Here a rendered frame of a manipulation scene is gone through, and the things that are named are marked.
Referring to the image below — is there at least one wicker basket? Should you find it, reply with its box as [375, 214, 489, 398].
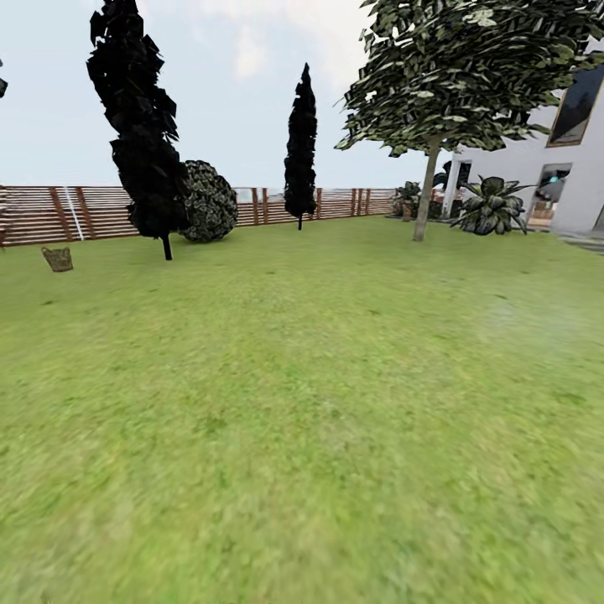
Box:
[43, 247, 73, 273]

